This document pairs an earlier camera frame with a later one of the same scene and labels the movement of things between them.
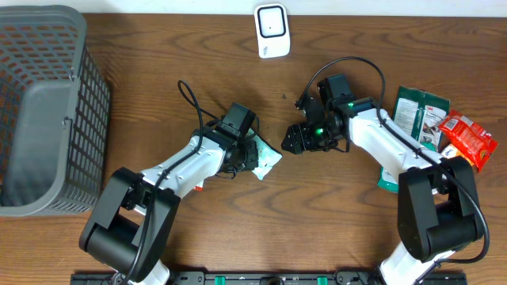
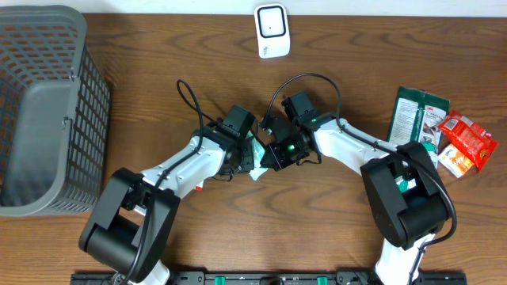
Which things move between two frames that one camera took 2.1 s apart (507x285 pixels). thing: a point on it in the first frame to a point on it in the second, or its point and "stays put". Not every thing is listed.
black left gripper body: x=246 y=160 stays put
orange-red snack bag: x=465 y=135 stays put
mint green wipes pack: x=267 y=155 stays put
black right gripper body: x=317 y=136 to x=286 y=151
